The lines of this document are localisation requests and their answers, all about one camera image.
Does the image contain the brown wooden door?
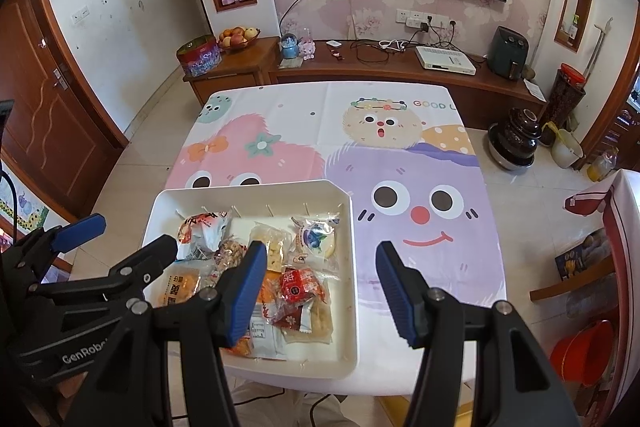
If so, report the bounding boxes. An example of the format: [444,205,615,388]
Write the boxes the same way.
[0,0,129,219]

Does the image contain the yellow stool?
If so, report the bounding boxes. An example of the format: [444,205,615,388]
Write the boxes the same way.
[380,394,427,427]

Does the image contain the blue box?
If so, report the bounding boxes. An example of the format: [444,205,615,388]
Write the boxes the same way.
[555,229,609,282]

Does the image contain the clear bag of pale cookies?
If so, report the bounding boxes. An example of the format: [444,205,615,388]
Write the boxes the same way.
[282,292,335,346]

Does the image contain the clear bag of pale biscuits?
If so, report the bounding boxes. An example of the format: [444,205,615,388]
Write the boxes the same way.
[248,221,294,273]

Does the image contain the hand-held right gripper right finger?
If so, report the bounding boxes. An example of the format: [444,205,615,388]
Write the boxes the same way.
[375,241,582,427]

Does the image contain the wooden television cabinet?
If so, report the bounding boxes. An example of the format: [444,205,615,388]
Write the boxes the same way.
[182,36,549,130]

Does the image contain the dark green air fryer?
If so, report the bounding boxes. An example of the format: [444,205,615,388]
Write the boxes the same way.
[487,26,529,82]

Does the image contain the white mop handle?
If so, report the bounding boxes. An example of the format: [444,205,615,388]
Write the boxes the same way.
[580,19,614,94]

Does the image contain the round red purple tin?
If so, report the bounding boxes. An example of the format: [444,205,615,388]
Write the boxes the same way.
[176,35,223,78]

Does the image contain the dark nut snack packet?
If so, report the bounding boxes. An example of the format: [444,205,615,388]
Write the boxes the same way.
[212,234,248,278]

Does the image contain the white set-top box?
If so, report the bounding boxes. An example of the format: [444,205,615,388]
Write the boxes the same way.
[415,45,479,76]

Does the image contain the tall dark red-lid container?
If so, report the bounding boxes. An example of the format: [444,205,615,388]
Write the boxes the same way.
[542,63,587,133]

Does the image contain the white wall sockets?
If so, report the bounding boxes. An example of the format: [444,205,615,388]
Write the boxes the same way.
[396,8,459,30]

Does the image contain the white red covered fridge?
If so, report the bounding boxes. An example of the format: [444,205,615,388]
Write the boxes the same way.
[600,169,640,423]

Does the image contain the yellow oil bottle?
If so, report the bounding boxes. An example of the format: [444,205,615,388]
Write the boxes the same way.
[586,147,620,183]

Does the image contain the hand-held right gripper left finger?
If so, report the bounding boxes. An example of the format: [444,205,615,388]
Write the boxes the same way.
[87,241,269,427]

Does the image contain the small red snack packet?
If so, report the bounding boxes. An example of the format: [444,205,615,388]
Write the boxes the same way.
[277,267,331,308]

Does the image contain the white paper sheet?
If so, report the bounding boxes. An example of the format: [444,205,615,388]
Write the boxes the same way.
[522,79,549,103]

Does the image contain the bowl of fruit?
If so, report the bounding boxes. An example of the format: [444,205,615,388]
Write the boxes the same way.
[216,25,262,54]

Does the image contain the red orange snack packet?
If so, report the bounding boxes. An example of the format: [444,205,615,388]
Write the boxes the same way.
[272,304,314,333]

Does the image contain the blue snow globe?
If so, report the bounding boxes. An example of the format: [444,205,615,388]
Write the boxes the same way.
[280,33,301,60]

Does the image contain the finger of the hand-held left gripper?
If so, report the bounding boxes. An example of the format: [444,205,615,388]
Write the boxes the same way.
[27,234,179,304]
[0,214,107,280]

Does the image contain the blue white round packet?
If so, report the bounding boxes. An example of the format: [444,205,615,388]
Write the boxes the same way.
[290,214,344,266]

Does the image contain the red bucket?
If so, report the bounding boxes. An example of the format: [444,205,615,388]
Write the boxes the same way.
[550,321,615,384]

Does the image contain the white plastic tray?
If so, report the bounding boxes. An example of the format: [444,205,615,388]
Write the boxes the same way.
[142,179,360,381]

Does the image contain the brown ceramic jar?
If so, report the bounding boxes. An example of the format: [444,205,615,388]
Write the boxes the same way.
[486,107,543,172]

